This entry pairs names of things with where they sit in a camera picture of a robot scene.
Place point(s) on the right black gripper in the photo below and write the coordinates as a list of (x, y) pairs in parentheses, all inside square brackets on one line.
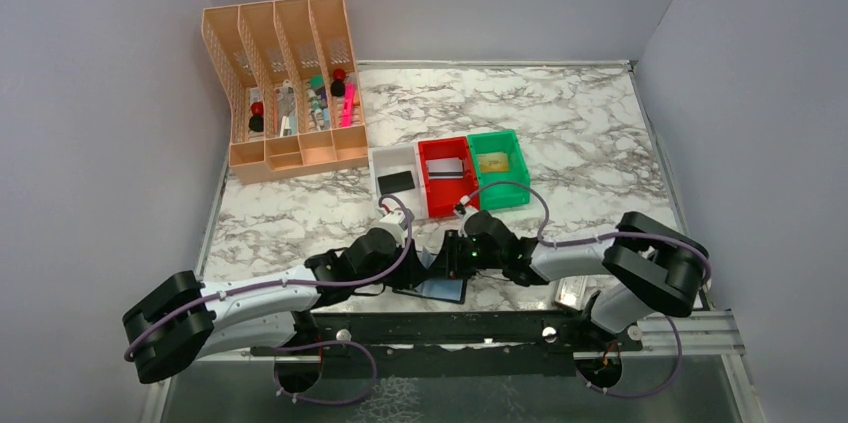
[(451, 261)]

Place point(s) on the peach plastic desk organizer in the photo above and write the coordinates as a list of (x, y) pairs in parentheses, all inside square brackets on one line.
[(254, 48)]

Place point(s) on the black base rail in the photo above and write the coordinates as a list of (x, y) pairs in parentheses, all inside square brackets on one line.
[(440, 344)]

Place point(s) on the red black stamp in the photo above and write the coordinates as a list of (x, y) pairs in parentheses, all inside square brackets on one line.
[(339, 83), (256, 119)]

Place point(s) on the white plastic bin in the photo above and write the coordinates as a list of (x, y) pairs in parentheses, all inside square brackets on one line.
[(397, 170)]

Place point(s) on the pink highlighter pen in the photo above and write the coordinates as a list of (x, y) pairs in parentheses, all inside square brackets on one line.
[(349, 105)]

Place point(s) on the gold card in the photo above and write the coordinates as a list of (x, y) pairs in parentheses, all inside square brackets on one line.
[(494, 162)]

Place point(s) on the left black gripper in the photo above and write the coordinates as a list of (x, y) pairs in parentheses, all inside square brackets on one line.
[(411, 271)]

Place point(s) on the green plastic bin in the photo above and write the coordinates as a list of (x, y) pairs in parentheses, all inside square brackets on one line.
[(501, 196)]

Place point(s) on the black credit card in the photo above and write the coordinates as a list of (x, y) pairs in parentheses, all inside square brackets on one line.
[(396, 182)]

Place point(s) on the silver patterned credit card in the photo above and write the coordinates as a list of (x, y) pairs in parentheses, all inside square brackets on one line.
[(445, 168)]

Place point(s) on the black leather card holder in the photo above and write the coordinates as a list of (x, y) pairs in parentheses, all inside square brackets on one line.
[(437, 287)]

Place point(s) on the red plastic bin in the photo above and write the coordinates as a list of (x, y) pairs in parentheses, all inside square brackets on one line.
[(443, 194)]

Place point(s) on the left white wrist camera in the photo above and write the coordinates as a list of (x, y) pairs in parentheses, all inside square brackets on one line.
[(396, 223)]

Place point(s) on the white stapler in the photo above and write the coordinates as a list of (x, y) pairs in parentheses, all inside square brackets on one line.
[(286, 109)]

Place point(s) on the silver card tin box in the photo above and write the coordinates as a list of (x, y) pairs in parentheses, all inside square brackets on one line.
[(571, 293)]

